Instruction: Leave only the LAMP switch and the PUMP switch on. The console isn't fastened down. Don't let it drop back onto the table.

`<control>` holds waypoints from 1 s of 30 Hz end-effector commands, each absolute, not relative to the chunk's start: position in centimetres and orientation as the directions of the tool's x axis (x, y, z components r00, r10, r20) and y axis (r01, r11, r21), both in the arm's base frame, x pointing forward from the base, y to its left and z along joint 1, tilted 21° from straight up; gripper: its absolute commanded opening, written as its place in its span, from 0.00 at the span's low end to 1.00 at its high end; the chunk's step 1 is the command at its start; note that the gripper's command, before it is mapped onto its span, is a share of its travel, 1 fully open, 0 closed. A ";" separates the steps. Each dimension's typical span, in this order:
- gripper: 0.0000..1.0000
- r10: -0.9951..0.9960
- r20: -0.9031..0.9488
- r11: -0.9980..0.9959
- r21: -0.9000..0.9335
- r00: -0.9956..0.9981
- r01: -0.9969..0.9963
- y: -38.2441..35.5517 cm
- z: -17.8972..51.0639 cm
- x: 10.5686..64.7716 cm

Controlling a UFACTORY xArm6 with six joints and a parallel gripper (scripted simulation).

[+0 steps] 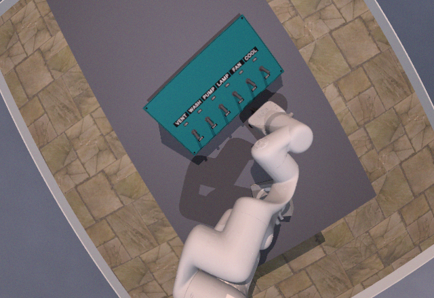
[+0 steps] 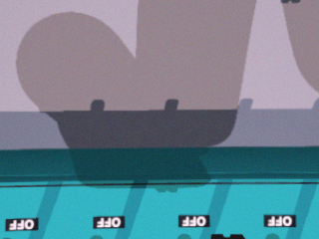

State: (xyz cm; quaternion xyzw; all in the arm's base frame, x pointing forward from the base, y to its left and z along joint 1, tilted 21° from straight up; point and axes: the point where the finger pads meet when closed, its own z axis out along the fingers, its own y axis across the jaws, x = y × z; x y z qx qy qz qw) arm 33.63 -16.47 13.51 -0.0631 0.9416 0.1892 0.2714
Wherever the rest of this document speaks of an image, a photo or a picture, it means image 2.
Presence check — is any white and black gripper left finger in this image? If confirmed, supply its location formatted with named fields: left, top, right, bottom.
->
left=211, top=234, right=228, bottom=239

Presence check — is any teal switch panel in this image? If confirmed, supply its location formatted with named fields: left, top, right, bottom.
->
left=0, top=146, right=319, bottom=239

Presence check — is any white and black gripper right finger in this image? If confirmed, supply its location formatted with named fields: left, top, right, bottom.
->
left=227, top=234, right=245, bottom=239

